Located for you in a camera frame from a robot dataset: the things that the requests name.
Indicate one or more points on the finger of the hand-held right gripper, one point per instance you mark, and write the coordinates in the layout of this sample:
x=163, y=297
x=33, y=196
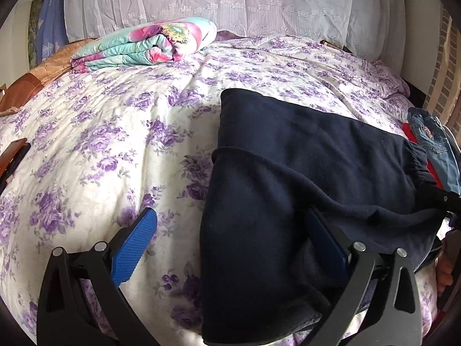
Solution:
x=444, y=198

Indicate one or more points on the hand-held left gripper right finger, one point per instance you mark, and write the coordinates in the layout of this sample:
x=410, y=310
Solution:
x=329, y=239

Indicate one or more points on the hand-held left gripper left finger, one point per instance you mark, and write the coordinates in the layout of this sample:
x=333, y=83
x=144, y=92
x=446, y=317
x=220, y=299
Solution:
x=133, y=245

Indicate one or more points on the dark navy pants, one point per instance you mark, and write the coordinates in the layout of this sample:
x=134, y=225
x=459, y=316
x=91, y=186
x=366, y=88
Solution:
x=288, y=151

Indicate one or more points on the person's right hand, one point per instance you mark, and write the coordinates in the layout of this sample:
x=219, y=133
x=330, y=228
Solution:
x=443, y=274

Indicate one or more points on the blue denim jeans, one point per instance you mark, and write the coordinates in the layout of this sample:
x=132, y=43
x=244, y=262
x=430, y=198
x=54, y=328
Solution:
x=435, y=140

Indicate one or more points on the red cloth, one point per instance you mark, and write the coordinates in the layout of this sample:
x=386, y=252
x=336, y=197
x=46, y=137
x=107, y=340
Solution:
x=408, y=132

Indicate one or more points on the purple floral bed sheet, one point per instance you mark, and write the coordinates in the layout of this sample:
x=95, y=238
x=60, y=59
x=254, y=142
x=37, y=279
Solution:
x=108, y=133

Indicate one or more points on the brown wooden furniture edge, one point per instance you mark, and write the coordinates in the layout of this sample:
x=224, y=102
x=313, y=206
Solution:
x=12, y=153

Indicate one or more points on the brown orange cloth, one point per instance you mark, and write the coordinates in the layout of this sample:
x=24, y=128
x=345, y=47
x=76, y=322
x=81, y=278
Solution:
x=25, y=86

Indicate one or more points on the folded teal pink floral blanket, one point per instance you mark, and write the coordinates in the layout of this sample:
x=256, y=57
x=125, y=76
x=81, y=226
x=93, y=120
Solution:
x=144, y=43

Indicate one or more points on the blue patterned cloth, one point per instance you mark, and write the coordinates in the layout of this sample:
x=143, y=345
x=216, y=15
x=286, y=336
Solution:
x=52, y=18

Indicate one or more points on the white lace curtain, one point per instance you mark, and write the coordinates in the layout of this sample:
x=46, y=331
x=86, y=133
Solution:
x=252, y=0

